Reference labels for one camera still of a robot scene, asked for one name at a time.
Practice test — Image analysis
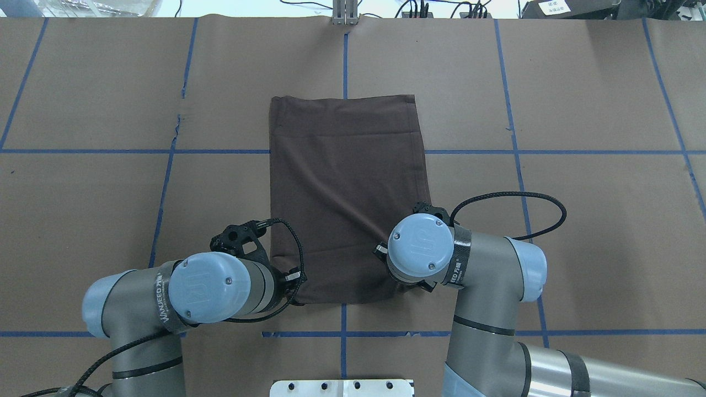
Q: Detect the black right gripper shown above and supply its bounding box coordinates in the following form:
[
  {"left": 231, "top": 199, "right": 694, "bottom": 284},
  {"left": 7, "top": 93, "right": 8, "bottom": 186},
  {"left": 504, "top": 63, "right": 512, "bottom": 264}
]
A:
[{"left": 373, "top": 201, "right": 451, "bottom": 292}]

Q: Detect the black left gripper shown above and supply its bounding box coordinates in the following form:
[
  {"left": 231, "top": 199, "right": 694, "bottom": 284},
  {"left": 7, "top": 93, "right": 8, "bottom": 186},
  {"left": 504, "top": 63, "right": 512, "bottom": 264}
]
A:
[{"left": 210, "top": 221, "right": 307, "bottom": 303}]

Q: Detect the dark brown t-shirt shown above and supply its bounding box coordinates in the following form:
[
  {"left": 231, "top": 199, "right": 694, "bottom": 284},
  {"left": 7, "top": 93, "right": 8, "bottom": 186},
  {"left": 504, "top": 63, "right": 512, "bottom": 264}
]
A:
[{"left": 269, "top": 94, "right": 431, "bottom": 305}]

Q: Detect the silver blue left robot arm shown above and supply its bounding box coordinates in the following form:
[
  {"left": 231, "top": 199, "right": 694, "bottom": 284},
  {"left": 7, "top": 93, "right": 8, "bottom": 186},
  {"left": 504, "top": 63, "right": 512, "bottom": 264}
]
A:
[{"left": 64, "top": 218, "right": 307, "bottom": 396}]

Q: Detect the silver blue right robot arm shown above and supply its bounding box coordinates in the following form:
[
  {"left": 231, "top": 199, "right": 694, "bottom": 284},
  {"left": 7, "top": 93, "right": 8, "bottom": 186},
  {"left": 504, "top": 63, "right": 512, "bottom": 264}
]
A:
[{"left": 374, "top": 202, "right": 704, "bottom": 396}]

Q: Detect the black box with label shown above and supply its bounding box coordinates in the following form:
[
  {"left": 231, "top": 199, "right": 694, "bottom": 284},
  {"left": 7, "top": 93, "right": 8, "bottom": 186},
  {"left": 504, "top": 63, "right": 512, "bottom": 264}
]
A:
[{"left": 520, "top": 1, "right": 621, "bottom": 20}]

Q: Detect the braided right wrist cable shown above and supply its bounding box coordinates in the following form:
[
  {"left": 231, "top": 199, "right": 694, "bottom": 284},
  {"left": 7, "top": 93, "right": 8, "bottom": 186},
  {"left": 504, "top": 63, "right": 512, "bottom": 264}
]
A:
[{"left": 450, "top": 191, "right": 568, "bottom": 242}]

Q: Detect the braided wrist cable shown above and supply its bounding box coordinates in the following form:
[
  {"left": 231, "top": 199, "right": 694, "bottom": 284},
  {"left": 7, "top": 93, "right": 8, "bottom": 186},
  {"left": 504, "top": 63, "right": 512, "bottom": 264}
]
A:
[
  {"left": 450, "top": 191, "right": 568, "bottom": 242},
  {"left": 22, "top": 218, "right": 308, "bottom": 397}
]

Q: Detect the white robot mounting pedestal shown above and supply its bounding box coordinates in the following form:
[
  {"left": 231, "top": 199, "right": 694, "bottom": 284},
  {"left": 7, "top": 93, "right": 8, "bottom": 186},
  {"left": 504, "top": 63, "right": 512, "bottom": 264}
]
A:
[{"left": 269, "top": 379, "right": 415, "bottom": 396}]

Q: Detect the aluminium frame post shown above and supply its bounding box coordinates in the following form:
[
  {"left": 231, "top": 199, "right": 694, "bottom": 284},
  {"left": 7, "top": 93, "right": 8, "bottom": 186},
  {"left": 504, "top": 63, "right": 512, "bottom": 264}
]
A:
[{"left": 332, "top": 0, "right": 360, "bottom": 26}]

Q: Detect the braided left wrist cable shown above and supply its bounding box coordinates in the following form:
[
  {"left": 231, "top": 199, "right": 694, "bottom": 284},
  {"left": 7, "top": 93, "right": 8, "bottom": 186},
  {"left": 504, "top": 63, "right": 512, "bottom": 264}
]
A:
[{"left": 22, "top": 218, "right": 308, "bottom": 397}]

